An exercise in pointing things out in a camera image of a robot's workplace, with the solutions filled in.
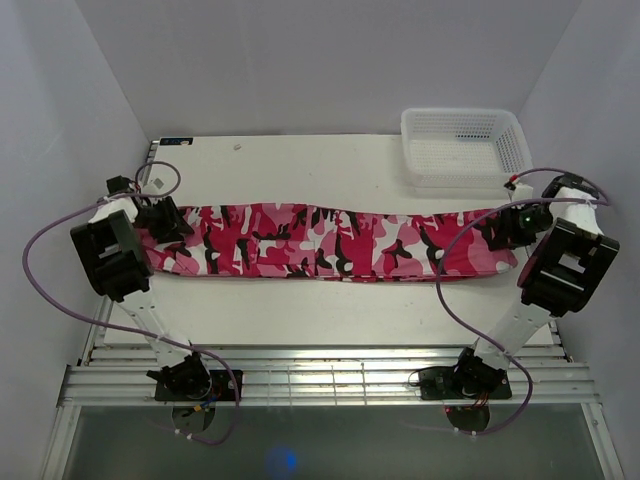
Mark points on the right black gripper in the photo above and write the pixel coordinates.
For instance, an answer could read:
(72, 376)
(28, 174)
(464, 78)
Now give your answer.
(507, 235)

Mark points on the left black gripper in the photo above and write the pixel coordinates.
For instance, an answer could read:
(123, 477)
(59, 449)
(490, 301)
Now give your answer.
(173, 221)

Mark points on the pink camouflage trousers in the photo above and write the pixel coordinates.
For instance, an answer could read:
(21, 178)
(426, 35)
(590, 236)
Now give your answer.
(268, 240)

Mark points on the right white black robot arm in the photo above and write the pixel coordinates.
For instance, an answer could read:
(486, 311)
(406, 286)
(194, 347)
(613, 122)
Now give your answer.
(570, 259)

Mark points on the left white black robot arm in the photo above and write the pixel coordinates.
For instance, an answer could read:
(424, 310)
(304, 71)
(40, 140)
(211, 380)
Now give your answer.
(113, 257)

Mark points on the small label sticker on table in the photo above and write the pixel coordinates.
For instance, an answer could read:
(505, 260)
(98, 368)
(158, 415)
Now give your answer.
(176, 141)

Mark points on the white plastic mesh basket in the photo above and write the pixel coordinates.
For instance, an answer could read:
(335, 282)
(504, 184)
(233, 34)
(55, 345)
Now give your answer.
(462, 147)

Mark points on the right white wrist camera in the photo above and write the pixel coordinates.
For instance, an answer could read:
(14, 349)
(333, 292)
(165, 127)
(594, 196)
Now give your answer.
(518, 190)

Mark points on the aluminium frame rail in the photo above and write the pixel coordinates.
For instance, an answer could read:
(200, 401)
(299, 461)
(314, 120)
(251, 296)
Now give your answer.
(313, 377)

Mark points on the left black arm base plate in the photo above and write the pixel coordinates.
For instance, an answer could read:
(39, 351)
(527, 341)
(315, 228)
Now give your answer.
(217, 385)

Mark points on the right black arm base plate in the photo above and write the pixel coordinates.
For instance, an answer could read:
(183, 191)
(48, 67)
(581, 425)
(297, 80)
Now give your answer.
(435, 385)

